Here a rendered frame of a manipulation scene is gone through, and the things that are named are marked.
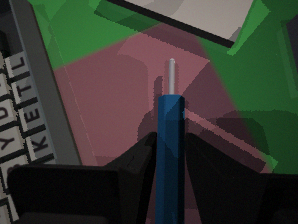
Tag grey keyboard with white letter keys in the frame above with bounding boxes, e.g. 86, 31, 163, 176
0, 0, 83, 224

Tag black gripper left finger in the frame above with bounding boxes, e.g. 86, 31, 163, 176
7, 132, 157, 224

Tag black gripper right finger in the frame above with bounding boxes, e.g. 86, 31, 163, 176
185, 133, 298, 224

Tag blue stylus with grey tip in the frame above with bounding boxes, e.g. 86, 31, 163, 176
155, 58, 185, 224

